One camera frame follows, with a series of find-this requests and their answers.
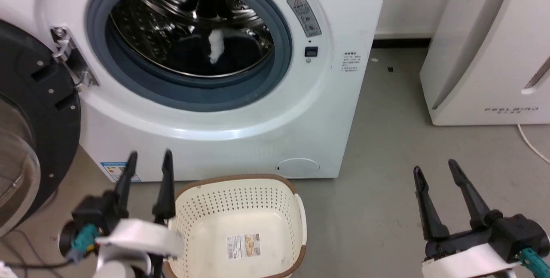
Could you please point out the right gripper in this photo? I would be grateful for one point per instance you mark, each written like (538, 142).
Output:
(481, 252)

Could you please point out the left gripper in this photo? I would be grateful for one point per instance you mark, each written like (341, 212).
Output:
(133, 237)

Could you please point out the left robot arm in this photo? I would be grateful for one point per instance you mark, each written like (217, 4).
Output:
(122, 267)

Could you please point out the cream perforated laundry basket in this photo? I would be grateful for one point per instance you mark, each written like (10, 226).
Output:
(240, 209)

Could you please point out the black round washing machine door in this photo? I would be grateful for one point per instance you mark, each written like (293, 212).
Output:
(38, 140)

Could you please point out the white front-load washing machine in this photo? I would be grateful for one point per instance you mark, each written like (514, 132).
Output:
(326, 110)

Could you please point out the blue energy label sticker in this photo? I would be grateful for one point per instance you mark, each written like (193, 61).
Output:
(117, 170)

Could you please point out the teal left gripper connector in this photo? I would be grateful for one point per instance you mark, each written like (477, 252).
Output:
(84, 241)

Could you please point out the teal gripper connector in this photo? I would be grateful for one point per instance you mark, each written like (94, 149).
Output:
(535, 261)
(84, 241)

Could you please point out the teal right gripper connector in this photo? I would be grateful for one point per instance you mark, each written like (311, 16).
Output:
(535, 261)

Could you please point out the paper label with barcode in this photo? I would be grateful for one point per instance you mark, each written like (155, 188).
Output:
(243, 245)

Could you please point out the dark clothing in drum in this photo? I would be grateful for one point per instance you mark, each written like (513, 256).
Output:
(193, 56)

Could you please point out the metal door hinge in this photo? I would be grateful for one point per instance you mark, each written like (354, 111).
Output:
(71, 56)

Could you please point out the white appliance with grey lettering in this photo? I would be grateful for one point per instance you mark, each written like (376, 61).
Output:
(485, 54)

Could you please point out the small printed text sticker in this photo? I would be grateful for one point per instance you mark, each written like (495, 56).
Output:
(350, 62)

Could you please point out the black door latch socket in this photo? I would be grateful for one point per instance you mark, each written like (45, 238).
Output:
(311, 51)

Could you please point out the grey warning sticker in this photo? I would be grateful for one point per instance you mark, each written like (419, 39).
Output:
(305, 16)

